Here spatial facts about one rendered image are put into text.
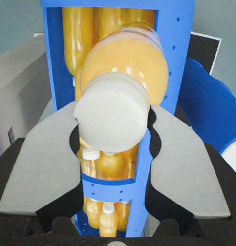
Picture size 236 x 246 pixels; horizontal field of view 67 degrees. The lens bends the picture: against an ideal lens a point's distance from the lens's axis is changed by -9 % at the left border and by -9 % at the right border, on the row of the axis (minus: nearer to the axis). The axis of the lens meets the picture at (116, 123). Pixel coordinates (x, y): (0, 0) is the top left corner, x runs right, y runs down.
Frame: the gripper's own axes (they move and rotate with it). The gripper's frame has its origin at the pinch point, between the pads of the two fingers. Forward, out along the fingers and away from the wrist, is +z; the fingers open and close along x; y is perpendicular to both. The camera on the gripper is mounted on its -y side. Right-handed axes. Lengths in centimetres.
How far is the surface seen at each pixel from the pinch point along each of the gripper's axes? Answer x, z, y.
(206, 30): 70, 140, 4
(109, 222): 0, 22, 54
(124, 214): 5, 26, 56
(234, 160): 46, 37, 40
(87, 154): -5.2, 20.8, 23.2
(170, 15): 7.4, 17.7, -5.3
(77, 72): -7.6, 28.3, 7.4
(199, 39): 59, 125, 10
